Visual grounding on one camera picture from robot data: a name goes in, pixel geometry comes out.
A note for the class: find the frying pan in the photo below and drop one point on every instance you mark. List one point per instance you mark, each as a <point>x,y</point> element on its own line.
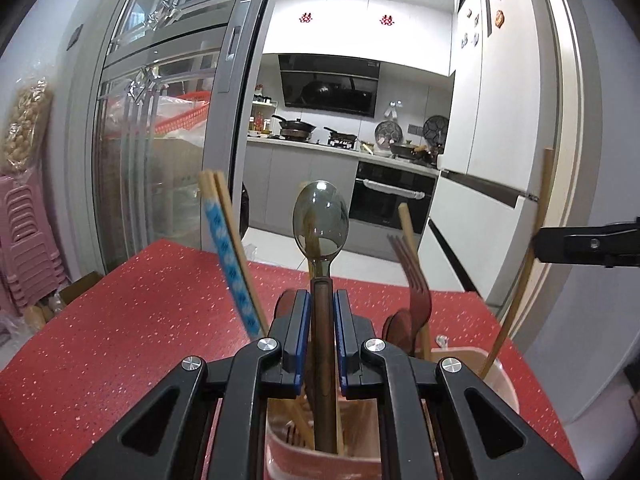
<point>407,150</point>

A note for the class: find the dark wok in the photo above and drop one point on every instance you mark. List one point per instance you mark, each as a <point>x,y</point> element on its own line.
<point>295,127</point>

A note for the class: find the grey framed glass sliding door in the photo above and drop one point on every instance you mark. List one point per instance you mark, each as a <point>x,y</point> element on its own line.
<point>150,185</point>

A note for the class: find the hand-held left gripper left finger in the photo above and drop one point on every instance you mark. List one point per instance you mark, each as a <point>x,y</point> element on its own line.
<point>301,345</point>

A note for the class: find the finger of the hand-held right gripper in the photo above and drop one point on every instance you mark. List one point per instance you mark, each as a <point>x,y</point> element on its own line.
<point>575,247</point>

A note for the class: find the black range hood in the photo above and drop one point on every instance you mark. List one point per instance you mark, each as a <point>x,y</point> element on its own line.
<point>330,85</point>

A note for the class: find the black built-in oven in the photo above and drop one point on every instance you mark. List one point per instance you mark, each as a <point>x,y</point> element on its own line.
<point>385,210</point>

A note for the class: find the round metal rack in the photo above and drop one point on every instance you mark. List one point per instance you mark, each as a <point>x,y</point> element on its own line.
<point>388,133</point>
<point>435,129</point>

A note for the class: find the reddish brown fork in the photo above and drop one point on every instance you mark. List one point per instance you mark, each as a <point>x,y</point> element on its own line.
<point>420,300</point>

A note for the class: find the red paper decal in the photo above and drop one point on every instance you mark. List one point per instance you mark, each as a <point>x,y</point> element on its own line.
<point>305,18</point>
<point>386,20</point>

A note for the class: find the group of fridge magnets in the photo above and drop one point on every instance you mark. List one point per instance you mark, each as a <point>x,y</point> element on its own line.
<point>482,10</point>

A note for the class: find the row of condiment bottles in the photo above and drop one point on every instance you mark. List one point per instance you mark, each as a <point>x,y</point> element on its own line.
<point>260,127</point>

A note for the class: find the clear plastic bags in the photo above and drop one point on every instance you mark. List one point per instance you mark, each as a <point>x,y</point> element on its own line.
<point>20,327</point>

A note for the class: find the black pan on hob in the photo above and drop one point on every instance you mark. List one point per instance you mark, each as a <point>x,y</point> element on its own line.
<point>340,137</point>

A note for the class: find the grey kitchen base cabinets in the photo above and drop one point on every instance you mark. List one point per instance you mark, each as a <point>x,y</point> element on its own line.
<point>300,190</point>

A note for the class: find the reddish brown spoon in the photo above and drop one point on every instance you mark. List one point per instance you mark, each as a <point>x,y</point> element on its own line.
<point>397,332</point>
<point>285,305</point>

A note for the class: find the clear bag of nuts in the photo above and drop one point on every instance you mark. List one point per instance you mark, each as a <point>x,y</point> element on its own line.
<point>25,130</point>

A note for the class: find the white refrigerator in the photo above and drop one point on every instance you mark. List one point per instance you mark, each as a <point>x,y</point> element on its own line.
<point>470,110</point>

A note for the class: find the clear grey spoon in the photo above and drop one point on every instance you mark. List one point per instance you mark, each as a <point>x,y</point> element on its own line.
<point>320,220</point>

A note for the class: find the pink plastic utensil holder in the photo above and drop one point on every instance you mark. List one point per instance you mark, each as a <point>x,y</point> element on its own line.
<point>500,385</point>

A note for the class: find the stack of pink stools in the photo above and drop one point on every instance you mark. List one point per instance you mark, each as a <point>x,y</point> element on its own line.
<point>27,245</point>

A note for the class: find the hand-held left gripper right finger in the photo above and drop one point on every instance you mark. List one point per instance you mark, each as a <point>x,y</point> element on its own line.
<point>341,345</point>

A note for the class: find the blue patterned bamboo chopstick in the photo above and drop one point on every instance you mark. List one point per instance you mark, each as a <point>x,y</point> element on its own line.
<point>225,255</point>

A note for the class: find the red plastic basket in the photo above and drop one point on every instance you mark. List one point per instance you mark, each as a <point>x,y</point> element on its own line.
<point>182,112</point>

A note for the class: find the cardboard box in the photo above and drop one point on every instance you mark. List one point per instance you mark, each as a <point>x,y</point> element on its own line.
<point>80,287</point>

